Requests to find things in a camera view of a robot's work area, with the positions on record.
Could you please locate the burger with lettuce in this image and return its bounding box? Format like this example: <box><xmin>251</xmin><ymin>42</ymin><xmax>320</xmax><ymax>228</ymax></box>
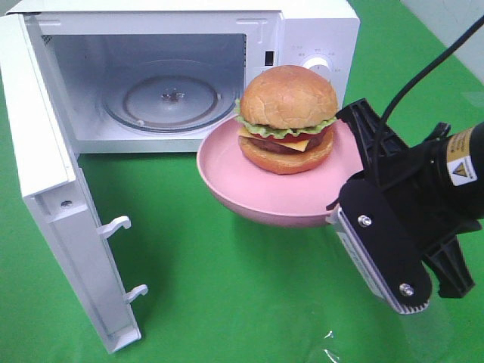
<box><xmin>235</xmin><ymin>65</ymin><xmax>338</xmax><ymax>175</ymax></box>

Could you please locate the white microwave door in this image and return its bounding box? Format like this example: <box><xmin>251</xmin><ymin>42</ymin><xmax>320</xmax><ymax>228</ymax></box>
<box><xmin>1</xmin><ymin>14</ymin><xmax>147</xmax><ymax>352</ymax></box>

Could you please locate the pink plate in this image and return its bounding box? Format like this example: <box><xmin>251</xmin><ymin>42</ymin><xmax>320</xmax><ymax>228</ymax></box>
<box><xmin>197</xmin><ymin>119</ymin><xmax>362</xmax><ymax>228</ymax></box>

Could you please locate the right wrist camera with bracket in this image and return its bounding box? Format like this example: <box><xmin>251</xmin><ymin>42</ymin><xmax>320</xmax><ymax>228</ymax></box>
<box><xmin>327</xmin><ymin>179</ymin><xmax>432</xmax><ymax>315</ymax></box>

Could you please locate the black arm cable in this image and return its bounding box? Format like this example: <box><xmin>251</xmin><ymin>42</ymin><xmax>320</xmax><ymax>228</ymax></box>
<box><xmin>372</xmin><ymin>14</ymin><xmax>484</xmax><ymax>186</ymax></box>

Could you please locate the upper white microwave knob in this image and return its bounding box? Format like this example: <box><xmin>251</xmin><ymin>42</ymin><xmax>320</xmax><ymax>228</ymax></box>
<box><xmin>302</xmin><ymin>55</ymin><xmax>332</xmax><ymax>79</ymax></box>

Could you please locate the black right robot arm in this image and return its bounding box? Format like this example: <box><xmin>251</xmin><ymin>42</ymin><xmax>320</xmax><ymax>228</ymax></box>
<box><xmin>337</xmin><ymin>99</ymin><xmax>483</xmax><ymax>306</ymax></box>

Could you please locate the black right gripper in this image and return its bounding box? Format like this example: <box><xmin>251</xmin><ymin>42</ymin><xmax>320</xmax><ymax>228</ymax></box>
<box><xmin>336</xmin><ymin>98</ymin><xmax>482</xmax><ymax>299</ymax></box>

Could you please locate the white microwave oven body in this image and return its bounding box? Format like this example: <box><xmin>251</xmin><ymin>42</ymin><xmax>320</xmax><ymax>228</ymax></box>
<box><xmin>5</xmin><ymin>1</ymin><xmax>360</xmax><ymax>156</ymax></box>

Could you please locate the glass microwave turntable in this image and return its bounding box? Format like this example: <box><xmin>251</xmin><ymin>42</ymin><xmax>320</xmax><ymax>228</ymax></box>
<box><xmin>102</xmin><ymin>60</ymin><xmax>244</xmax><ymax>133</ymax></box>

